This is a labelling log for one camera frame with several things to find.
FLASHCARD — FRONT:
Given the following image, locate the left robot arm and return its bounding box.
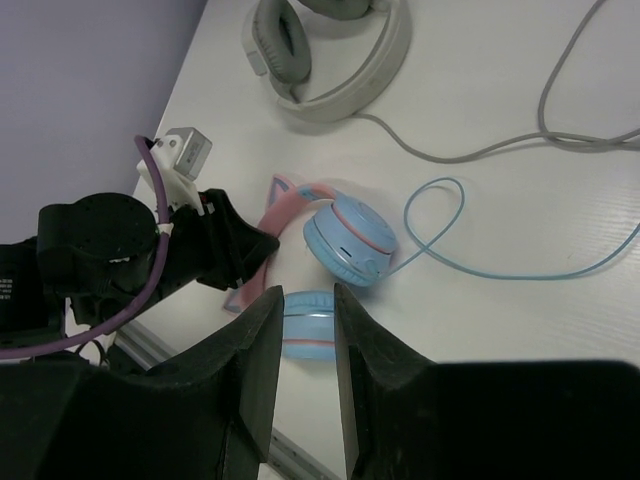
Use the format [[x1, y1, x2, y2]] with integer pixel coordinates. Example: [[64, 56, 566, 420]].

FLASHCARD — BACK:
[[1, 189, 279, 361]]

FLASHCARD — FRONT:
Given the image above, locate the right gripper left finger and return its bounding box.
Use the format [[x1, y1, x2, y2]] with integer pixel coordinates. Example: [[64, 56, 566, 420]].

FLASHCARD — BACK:
[[1, 287, 284, 479]]

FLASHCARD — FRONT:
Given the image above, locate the light blue headphone cable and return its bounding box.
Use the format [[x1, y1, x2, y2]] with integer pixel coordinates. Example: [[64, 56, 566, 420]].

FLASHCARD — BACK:
[[387, 177, 640, 281]]

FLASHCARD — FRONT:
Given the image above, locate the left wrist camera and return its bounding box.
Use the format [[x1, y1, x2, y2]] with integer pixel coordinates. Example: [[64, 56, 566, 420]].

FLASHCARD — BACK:
[[150, 127, 212, 216]]

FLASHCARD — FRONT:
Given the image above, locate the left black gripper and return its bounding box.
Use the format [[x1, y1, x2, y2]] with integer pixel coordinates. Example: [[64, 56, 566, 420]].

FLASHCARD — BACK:
[[151, 189, 280, 300]]

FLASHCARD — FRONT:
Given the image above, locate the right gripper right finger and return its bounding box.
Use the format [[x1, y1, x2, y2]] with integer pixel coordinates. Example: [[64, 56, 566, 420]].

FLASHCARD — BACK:
[[334, 284, 639, 479]]

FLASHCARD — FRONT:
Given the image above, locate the grey headphone cable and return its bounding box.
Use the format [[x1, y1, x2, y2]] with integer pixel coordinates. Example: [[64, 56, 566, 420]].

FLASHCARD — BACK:
[[349, 0, 640, 164]]

